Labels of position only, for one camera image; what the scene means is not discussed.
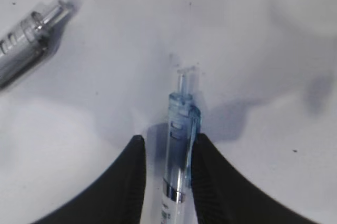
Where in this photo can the white grey-grip pen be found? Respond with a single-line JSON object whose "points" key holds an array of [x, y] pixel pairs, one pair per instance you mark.
{"points": [[29, 41]]}

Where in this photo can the light blue pen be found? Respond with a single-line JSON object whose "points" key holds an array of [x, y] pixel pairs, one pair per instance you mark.
{"points": [[184, 120]]}

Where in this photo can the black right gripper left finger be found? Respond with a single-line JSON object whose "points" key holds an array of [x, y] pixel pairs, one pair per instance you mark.
{"points": [[117, 196]]}

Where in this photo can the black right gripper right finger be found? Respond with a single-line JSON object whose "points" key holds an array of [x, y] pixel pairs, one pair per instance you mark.
{"points": [[222, 195]]}

